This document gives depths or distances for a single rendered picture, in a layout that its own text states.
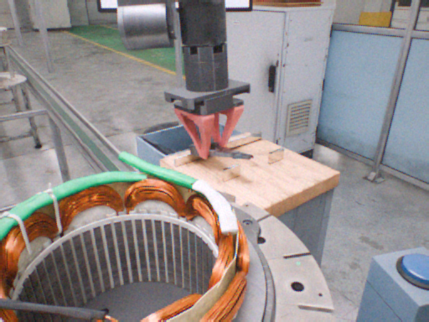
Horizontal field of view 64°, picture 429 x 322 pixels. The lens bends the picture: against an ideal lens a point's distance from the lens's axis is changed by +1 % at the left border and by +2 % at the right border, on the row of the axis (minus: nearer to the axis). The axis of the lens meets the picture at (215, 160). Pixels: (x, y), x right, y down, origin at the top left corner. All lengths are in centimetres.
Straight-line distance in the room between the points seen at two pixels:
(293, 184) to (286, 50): 203
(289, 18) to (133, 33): 206
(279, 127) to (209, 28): 221
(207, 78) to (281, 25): 201
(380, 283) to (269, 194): 16
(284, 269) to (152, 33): 30
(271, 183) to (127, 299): 23
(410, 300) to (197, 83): 33
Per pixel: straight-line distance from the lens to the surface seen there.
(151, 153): 60
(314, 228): 56
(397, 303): 43
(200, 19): 43
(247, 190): 46
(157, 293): 39
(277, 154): 53
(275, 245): 33
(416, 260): 44
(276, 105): 254
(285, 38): 245
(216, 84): 44
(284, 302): 28
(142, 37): 44
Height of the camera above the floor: 130
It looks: 26 degrees down
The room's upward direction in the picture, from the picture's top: straight up
